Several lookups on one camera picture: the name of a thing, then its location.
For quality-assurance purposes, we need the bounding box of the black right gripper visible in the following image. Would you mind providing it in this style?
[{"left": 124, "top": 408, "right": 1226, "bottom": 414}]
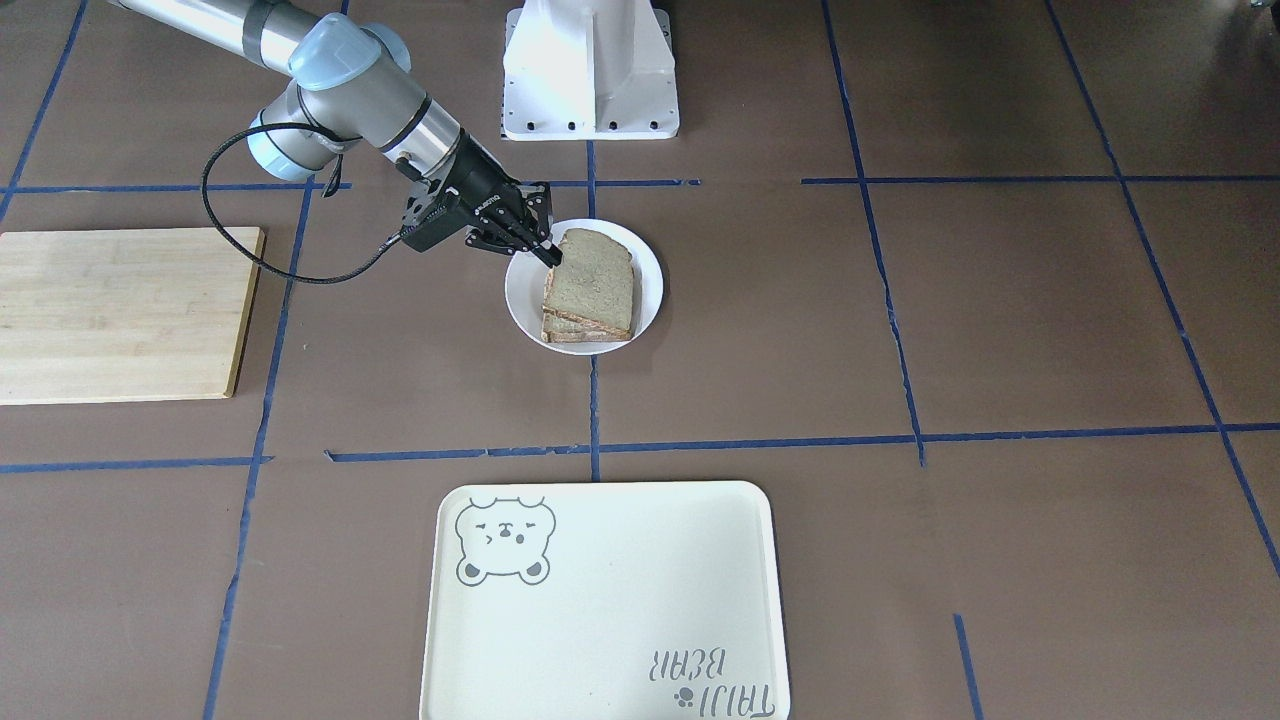
[{"left": 444, "top": 135, "right": 563, "bottom": 268}]

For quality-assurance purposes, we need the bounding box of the white round plate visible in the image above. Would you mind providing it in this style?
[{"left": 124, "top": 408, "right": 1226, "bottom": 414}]
[{"left": 504, "top": 219, "right": 666, "bottom": 356}]

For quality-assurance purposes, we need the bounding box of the bread slice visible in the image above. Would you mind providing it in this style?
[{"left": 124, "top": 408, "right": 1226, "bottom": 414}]
[
  {"left": 541, "top": 228, "right": 634, "bottom": 329},
  {"left": 540, "top": 309, "right": 634, "bottom": 345}
]

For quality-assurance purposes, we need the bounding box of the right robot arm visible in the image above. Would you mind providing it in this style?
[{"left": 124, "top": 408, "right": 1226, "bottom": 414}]
[{"left": 124, "top": 1, "right": 562, "bottom": 266}]

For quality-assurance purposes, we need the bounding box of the cream bear tray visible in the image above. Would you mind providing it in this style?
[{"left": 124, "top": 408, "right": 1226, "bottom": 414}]
[{"left": 419, "top": 480, "right": 792, "bottom": 719}]

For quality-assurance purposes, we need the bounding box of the wooden cutting board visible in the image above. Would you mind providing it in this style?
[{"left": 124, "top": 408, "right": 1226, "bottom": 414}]
[{"left": 1, "top": 228, "right": 259, "bottom": 406}]

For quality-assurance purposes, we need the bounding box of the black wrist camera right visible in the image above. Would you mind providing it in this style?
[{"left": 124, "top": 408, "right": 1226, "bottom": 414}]
[{"left": 398, "top": 188, "right": 468, "bottom": 252}]

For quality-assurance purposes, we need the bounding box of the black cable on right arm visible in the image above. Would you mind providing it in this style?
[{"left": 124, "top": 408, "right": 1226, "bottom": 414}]
[{"left": 201, "top": 122, "right": 411, "bottom": 284}]

